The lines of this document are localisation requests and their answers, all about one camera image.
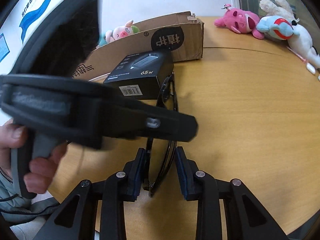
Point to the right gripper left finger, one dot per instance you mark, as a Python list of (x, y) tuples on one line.
[(76, 216)]

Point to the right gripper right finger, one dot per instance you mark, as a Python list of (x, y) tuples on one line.
[(246, 217)]

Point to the black charger box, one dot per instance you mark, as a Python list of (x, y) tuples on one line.
[(141, 75)]

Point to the black sunglasses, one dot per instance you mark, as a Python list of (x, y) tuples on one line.
[(160, 153)]

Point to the person's left hand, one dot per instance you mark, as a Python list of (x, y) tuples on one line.
[(42, 170)]

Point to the grey left sleeve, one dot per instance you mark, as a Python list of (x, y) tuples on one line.
[(17, 209)]

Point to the pig plush teal shirt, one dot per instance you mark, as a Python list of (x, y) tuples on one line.
[(119, 32)]

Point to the cardboard box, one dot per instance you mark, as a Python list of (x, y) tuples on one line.
[(182, 33)]

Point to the white plush toy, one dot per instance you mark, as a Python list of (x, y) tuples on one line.
[(302, 46)]

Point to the light blue plush toy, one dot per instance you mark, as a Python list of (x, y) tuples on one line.
[(277, 27)]

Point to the pink plush toy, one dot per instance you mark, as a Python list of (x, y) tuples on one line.
[(239, 21)]

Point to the beige plush toy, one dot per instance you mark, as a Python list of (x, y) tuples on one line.
[(278, 8)]

